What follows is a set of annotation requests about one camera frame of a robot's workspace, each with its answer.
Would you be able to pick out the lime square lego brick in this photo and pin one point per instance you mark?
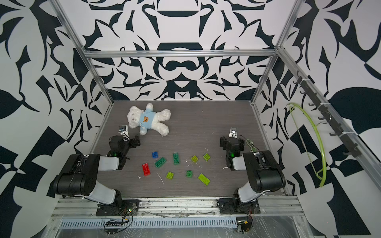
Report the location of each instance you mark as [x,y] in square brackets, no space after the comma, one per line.
[206,156]
[170,175]
[194,159]

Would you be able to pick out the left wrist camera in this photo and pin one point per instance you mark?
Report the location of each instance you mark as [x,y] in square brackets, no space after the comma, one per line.
[123,130]

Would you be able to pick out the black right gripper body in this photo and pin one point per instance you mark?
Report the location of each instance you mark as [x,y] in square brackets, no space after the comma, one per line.
[225,141]

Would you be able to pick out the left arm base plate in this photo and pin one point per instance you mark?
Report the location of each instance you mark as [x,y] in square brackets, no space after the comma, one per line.
[126,207]

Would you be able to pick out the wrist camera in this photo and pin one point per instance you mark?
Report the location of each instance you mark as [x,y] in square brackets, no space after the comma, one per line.
[233,133]
[123,130]

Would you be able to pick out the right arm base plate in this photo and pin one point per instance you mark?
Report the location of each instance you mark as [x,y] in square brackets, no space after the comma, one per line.
[230,206]

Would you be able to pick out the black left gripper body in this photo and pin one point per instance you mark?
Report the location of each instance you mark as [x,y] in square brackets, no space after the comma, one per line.
[132,144]

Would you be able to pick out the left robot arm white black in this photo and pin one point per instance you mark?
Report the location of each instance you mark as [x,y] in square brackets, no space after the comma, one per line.
[78,177]

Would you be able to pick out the black connector box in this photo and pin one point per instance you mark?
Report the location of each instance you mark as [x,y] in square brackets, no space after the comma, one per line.
[113,224]
[244,226]

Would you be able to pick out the black wall hook rail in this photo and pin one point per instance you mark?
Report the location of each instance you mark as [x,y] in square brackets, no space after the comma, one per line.
[327,117]

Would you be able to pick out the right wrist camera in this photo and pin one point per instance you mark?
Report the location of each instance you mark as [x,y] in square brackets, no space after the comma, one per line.
[233,133]

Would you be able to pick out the red lego brick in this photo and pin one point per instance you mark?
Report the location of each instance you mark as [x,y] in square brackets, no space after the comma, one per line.
[146,169]

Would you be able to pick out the white teddy bear blue shirt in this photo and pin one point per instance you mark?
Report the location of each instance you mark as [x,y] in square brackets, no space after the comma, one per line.
[149,120]

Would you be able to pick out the black connector box right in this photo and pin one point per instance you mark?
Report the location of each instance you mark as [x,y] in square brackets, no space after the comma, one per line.
[244,226]

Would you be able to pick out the lime long lego brick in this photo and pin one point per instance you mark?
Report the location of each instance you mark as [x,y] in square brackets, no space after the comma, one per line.
[204,179]

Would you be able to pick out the small dark green lego brick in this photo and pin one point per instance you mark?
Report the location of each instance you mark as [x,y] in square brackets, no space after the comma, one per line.
[189,173]

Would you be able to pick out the green keychain with charm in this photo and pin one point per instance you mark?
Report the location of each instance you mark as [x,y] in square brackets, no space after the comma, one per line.
[253,148]

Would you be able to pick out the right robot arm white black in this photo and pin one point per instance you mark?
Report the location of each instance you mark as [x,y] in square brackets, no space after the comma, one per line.
[264,173]

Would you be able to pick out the black connector box left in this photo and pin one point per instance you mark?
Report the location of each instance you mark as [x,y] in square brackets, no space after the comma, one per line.
[113,224]

